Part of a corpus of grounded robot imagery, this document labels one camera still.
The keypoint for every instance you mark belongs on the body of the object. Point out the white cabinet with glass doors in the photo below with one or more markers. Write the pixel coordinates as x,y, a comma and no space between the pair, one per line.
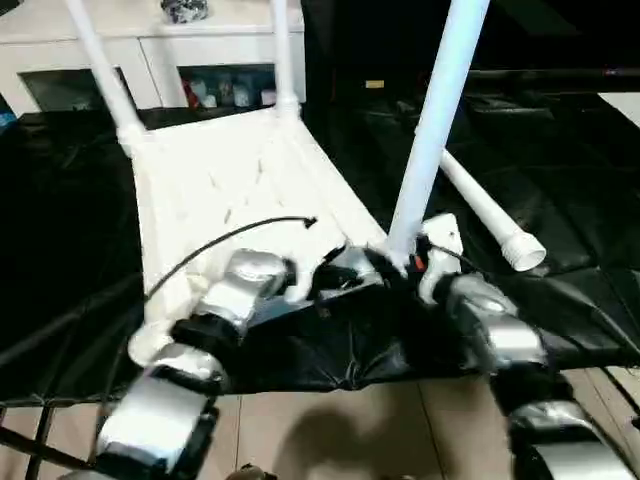
50,55

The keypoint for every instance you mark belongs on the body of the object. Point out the black metal stand frame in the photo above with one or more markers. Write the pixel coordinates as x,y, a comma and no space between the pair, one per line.
30,440

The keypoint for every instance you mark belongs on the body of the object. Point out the white plastic table leg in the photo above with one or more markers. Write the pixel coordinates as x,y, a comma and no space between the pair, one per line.
105,75
285,50
435,125
490,210

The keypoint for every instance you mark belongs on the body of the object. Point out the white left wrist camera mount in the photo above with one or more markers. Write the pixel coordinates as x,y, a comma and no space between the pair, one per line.
310,265

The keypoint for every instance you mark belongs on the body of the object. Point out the black mat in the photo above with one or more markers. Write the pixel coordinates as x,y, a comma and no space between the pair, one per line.
550,200

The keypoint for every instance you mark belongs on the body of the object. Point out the small tan box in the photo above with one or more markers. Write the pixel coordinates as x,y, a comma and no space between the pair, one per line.
374,83

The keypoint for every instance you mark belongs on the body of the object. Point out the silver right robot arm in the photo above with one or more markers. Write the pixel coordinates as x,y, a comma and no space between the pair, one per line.
500,330

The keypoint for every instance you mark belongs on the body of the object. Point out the small white box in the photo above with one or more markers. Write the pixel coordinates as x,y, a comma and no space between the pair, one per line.
268,97

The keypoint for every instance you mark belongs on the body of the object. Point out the white bottle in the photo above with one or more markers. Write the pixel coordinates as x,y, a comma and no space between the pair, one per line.
240,96

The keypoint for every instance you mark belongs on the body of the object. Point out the white plastic table top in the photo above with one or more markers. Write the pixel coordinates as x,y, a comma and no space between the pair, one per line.
225,175

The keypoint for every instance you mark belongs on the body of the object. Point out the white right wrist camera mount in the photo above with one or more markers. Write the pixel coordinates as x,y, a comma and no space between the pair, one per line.
440,240

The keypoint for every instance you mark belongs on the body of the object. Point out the white flat board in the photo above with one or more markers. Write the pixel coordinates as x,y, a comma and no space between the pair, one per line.
622,107

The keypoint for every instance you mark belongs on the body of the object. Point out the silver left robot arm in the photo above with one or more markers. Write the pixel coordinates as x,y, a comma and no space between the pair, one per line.
240,290

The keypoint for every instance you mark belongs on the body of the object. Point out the dark rounded robot part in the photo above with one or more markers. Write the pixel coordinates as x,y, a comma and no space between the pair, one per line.
255,474

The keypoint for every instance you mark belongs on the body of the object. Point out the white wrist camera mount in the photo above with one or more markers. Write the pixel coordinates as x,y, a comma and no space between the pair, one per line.
440,240
310,265

